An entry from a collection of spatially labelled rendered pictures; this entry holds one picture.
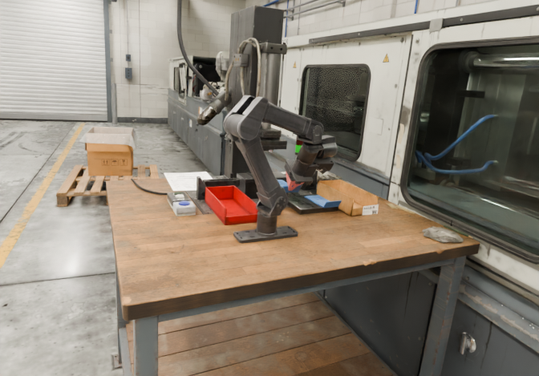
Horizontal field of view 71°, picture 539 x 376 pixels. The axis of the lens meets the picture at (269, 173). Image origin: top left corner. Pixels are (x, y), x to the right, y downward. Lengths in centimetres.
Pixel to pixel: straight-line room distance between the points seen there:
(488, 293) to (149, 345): 110
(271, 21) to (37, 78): 940
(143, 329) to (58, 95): 989
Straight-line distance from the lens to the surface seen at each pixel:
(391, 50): 192
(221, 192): 149
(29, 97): 1079
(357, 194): 160
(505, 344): 155
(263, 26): 158
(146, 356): 100
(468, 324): 162
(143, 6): 1074
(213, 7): 1102
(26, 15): 1077
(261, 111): 103
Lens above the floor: 138
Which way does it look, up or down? 14 degrees down
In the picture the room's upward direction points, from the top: 4 degrees clockwise
